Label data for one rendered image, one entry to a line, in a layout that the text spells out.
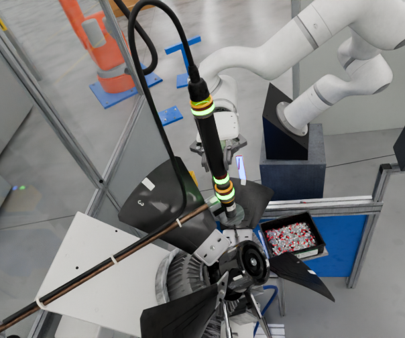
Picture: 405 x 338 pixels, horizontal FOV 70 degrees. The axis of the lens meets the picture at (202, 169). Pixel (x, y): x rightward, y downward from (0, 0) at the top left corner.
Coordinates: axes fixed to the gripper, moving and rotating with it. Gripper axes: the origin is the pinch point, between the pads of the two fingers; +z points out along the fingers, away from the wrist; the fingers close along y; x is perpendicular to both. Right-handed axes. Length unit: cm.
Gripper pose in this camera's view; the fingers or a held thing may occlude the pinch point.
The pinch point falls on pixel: (216, 160)
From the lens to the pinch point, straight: 64.4
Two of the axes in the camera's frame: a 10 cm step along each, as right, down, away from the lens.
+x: -2.2, -6.9, -6.8
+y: -9.7, 0.9, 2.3
